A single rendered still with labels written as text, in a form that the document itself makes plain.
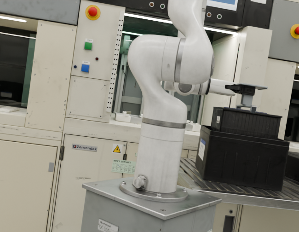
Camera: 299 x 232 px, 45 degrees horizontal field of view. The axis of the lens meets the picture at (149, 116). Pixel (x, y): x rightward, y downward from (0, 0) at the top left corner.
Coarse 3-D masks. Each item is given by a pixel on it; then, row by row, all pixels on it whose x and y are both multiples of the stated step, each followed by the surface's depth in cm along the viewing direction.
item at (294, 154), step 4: (288, 152) 160; (292, 152) 163; (296, 152) 167; (288, 156) 151; (292, 156) 149; (296, 156) 151; (288, 160) 150; (292, 160) 148; (296, 160) 146; (288, 164) 150; (292, 164) 148; (296, 164) 145; (288, 168) 150; (292, 168) 147; (296, 168) 145; (288, 172) 149; (292, 172) 147; (296, 172) 145; (284, 176) 152; (288, 176) 149; (292, 176) 147; (296, 176) 144; (292, 180) 146; (296, 180) 144
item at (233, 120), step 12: (240, 84) 132; (252, 84) 131; (252, 96) 135; (216, 108) 140; (228, 108) 126; (240, 108) 148; (252, 108) 125; (216, 120) 137; (228, 120) 127; (240, 120) 127; (252, 120) 127; (264, 120) 127; (276, 120) 127; (228, 132) 127; (240, 132) 127; (252, 132) 127; (264, 132) 127; (276, 132) 127
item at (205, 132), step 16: (208, 128) 151; (208, 144) 125; (224, 144) 124; (240, 144) 124; (256, 144) 124; (272, 144) 124; (288, 144) 124; (208, 160) 125; (224, 160) 124; (240, 160) 124; (256, 160) 124; (272, 160) 124; (208, 176) 125; (224, 176) 125; (240, 176) 125; (256, 176) 124; (272, 176) 124
